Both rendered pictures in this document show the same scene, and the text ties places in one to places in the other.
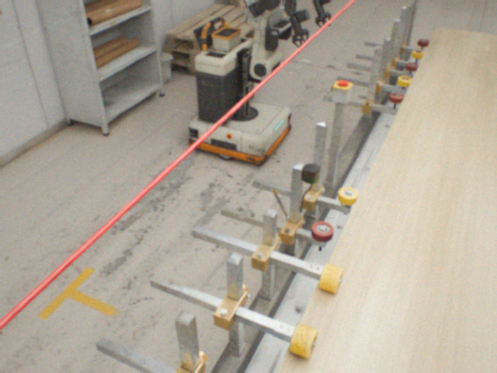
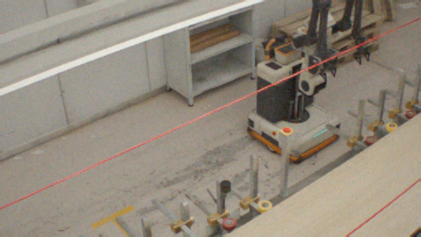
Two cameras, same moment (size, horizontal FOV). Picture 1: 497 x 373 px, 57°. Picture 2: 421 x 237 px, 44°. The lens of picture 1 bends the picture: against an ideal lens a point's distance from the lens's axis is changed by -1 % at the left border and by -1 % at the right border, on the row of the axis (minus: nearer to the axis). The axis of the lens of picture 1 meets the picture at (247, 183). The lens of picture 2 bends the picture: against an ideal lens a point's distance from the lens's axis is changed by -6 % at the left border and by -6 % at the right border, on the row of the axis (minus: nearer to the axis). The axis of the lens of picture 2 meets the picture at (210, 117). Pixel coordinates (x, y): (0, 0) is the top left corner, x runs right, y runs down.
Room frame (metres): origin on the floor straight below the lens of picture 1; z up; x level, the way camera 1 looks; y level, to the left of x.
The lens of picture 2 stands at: (-0.79, -1.27, 3.13)
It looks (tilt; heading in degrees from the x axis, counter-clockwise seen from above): 34 degrees down; 28
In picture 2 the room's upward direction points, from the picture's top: 2 degrees counter-clockwise
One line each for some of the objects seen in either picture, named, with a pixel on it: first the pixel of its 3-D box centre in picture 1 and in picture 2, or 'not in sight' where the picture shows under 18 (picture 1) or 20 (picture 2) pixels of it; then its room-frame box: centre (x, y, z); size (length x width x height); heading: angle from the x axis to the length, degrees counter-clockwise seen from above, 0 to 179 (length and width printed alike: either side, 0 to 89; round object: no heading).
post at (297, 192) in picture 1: (294, 217); (221, 210); (1.35, -0.18, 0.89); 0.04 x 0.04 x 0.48; 64
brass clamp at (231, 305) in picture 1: (231, 305); not in sight; (0.88, 0.05, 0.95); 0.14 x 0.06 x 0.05; 154
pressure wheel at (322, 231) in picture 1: (321, 238); (229, 228); (1.26, -0.27, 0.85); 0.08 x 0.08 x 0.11
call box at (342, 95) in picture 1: (342, 92); (286, 136); (1.81, -0.40, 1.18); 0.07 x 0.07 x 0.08; 64
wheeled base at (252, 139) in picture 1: (241, 126); (293, 125); (3.36, 0.05, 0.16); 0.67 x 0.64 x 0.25; 64
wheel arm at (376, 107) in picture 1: (359, 104); (349, 138); (2.46, -0.66, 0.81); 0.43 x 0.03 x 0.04; 64
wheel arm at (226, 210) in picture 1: (272, 225); (208, 211); (1.35, -0.09, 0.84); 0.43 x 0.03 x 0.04; 64
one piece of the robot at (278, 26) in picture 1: (277, 29); (322, 58); (3.24, -0.21, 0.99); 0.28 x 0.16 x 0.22; 154
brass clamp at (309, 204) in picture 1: (313, 196); (250, 201); (1.56, -0.28, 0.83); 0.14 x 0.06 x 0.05; 154
